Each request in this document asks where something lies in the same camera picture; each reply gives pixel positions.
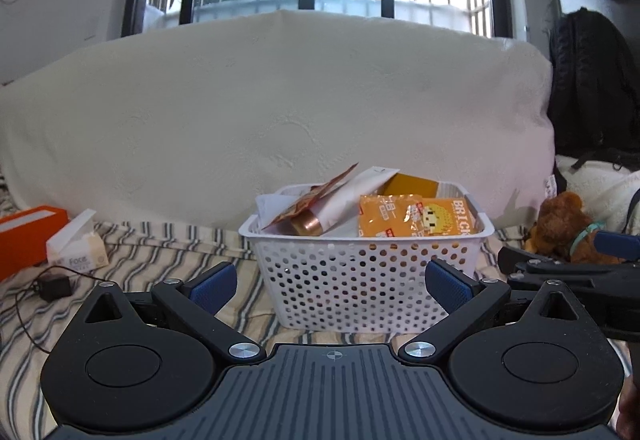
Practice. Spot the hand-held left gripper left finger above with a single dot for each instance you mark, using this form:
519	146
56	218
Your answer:
215	287

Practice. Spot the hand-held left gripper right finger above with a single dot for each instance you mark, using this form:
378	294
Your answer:
447	287

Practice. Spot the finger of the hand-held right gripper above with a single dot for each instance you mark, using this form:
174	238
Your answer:
590	275
620	245

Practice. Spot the orange printed toy box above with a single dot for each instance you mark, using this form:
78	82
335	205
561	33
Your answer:
440	217

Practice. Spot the white perforated plastic basket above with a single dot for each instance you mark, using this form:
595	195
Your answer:
350	285

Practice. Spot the white tube with copper cap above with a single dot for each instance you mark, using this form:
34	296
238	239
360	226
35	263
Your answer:
345	200

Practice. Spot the person's right forearm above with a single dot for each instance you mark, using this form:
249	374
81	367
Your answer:
631	400

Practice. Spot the white fleece blanket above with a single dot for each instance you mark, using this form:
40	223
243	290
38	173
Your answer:
595	185

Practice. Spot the brown teddy bear teal collar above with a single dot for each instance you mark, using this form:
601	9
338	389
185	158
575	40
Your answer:
555	220

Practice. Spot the striped blanket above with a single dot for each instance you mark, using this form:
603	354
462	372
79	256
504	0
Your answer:
150	245

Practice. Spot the orange packet with white print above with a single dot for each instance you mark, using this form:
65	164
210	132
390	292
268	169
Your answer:
382	217

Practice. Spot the white paper packet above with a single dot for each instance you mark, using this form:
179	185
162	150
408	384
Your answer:
272	210

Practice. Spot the plain orange flat packet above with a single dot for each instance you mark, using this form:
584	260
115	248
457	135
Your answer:
407	185

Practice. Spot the red orange snack packet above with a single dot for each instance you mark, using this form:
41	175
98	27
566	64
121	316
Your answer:
300	197

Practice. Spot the white tissue pack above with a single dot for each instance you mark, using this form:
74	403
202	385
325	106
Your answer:
77	247

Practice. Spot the black power adapter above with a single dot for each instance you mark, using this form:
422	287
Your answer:
55	287

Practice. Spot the black backpack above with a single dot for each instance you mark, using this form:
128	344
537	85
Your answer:
590	85

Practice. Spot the large white pillow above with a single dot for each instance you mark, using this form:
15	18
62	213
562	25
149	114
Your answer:
200	120

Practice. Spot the orange tissue box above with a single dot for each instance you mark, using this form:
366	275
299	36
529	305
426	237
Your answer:
27	235

